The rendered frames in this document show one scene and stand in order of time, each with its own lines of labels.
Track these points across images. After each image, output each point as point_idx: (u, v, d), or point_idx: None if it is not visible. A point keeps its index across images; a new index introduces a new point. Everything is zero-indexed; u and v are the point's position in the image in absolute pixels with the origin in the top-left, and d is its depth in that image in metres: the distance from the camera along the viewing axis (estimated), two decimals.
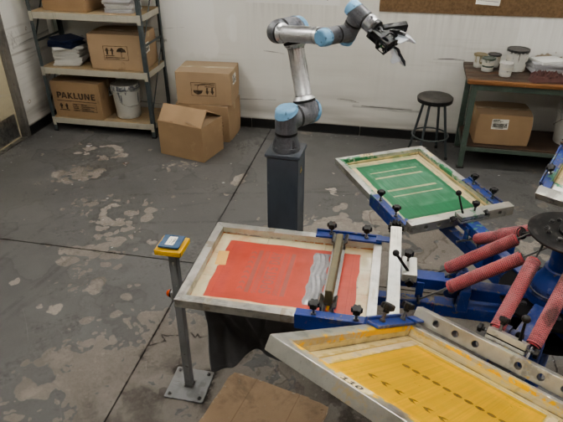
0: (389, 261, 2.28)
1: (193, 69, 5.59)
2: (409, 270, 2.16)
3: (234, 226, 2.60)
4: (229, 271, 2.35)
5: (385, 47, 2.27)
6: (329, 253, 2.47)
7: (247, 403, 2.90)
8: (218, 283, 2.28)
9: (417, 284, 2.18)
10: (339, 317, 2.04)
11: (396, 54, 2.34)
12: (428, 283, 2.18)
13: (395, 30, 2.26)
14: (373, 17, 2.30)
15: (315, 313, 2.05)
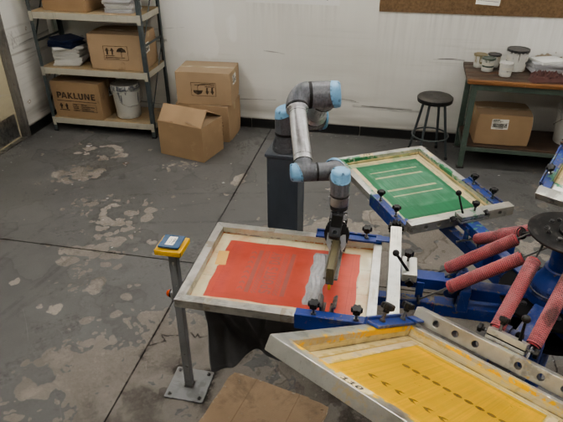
0: (389, 261, 2.28)
1: (193, 69, 5.59)
2: (409, 270, 2.16)
3: (234, 226, 2.60)
4: (229, 271, 2.35)
5: None
6: None
7: (247, 403, 2.90)
8: (218, 283, 2.28)
9: (417, 284, 2.18)
10: (339, 317, 2.04)
11: (343, 239, 2.21)
12: (428, 283, 2.18)
13: (324, 229, 2.19)
14: (330, 198, 2.12)
15: (315, 313, 2.05)
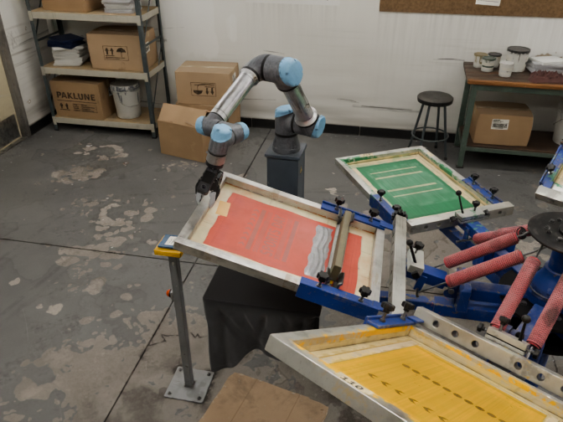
0: (394, 249, 2.25)
1: (193, 69, 5.59)
2: (416, 263, 2.13)
3: (237, 178, 2.46)
4: (231, 224, 2.22)
5: None
6: (332, 228, 2.40)
7: (247, 403, 2.90)
8: (219, 234, 2.15)
9: (420, 277, 2.16)
10: (344, 295, 1.98)
11: (213, 196, 2.23)
12: (431, 279, 2.17)
13: (197, 182, 2.20)
14: (208, 154, 2.13)
15: (321, 286, 1.97)
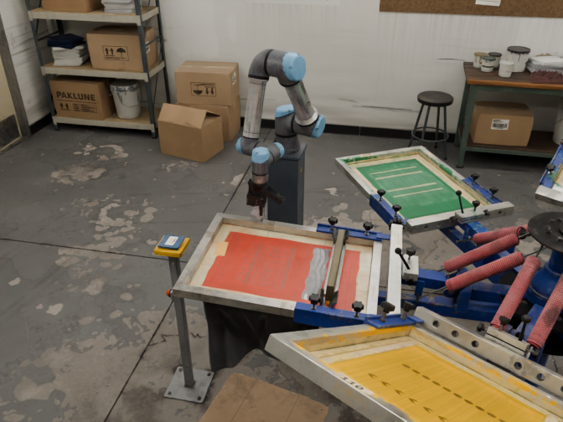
0: (389, 259, 2.28)
1: (193, 69, 5.59)
2: (410, 269, 2.15)
3: (233, 217, 2.57)
4: (229, 263, 2.33)
5: (248, 201, 2.50)
6: (329, 248, 2.46)
7: (247, 403, 2.90)
8: (217, 274, 2.26)
9: (417, 282, 2.18)
10: (339, 313, 2.03)
11: None
12: (428, 282, 2.18)
13: (260, 208, 2.47)
14: (259, 179, 2.41)
15: (315, 308, 2.03)
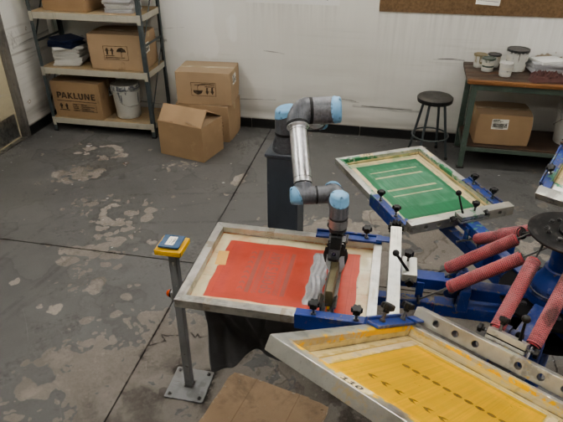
0: (389, 261, 2.28)
1: (193, 69, 5.59)
2: (409, 270, 2.16)
3: (234, 226, 2.60)
4: (229, 271, 2.35)
5: None
6: None
7: (247, 403, 2.90)
8: (218, 283, 2.28)
9: (417, 284, 2.18)
10: (339, 317, 2.04)
11: (341, 259, 2.25)
12: (428, 283, 2.18)
13: (324, 250, 2.24)
14: (329, 221, 2.18)
15: (315, 313, 2.05)
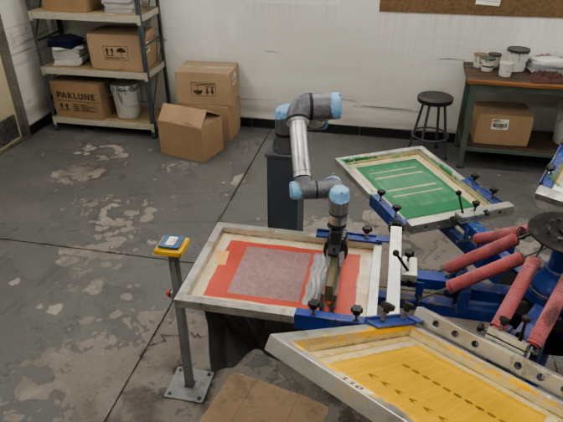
0: (389, 261, 2.28)
1: (193, 69, 5.59)
2: (409, 270, 2.16)
3: (234, 226, 2.60)
4: (229, 271, 2.35)
5: None
6: None
7: (247, 403, 2.90)
8: (218, 283, 2.28)
9: (417, 284, 2.18)
10: (339, 317, 2.04)
11: (341, 254, 2.25)
12: (428, 283, 2.18)
13: (323, 245, 2.23)
14: (329, 217, 2.17)
15: (315, 313, 2.05)
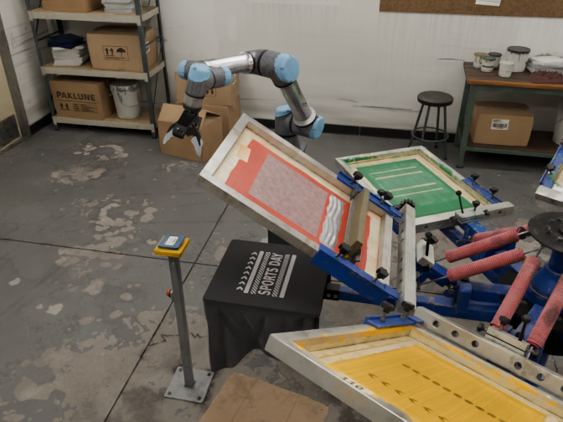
0: (405, 237, 2.21)
1: None
2: (427, 256, 2.11)
3: (260, 126, 2.30)
4: (251, 172, 2.08)
5: None
6: (343, 201, 2.32)
7: (247, 403, 2.90)
8: (240, 178, 2.00)
9: (426, 270, 2.14)
10: (359, 272, 1.91)
11: (196, 142, 2.11)
12: (435, 275, 2.15)
13: (173, 122, 2.08)
14: (184, 95, 2.02)
15: (339, 258, 1.89)
